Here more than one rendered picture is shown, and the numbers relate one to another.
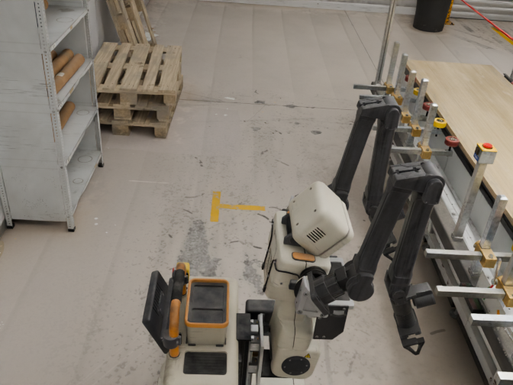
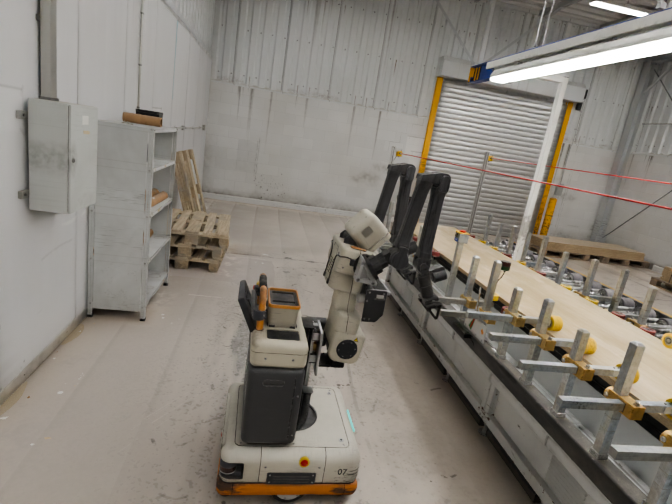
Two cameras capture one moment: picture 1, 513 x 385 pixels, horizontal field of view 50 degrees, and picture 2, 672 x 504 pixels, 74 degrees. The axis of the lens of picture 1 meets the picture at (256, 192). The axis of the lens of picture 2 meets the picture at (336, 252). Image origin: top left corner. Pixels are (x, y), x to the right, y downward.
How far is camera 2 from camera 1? 0.88 m
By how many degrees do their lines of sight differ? 20
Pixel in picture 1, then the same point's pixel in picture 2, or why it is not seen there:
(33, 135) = (126, 235)
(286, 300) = (343, 290)
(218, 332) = (293, 314)
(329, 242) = (375, 238)
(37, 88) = (137, 197)
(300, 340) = (351, 324)
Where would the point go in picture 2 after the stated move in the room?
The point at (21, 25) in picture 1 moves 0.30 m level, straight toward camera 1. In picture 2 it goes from (135, 150) to (140, 154)
